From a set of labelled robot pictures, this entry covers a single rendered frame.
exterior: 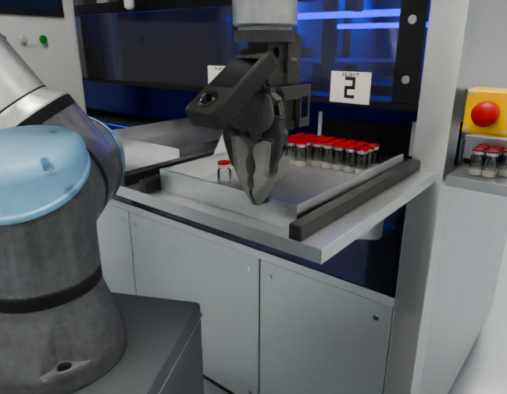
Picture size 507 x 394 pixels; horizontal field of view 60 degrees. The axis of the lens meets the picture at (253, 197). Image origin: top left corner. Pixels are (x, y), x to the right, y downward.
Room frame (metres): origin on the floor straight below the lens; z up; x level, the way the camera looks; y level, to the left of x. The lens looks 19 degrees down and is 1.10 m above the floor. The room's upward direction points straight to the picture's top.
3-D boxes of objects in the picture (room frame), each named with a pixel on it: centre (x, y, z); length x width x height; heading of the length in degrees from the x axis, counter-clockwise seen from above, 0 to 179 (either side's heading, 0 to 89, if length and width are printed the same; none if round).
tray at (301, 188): (0.72, -0.06, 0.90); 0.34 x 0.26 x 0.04; 141
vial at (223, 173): (0.67, 0.05, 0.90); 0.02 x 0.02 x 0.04
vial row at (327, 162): (0.81, -0.13, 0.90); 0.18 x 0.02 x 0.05; 51
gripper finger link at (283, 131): (0.52, -0.02, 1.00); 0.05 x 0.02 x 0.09; 51
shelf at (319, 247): (0.86, 0.04, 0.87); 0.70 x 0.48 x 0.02; 51
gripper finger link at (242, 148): (0.56, 0.00, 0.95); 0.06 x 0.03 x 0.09; 141
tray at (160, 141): (1.02, 0.13, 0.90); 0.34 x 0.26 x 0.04; 141
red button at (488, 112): (0.71, -0.37, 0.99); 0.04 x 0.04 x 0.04; 51
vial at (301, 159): (0.81, -0.09, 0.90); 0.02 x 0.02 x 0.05
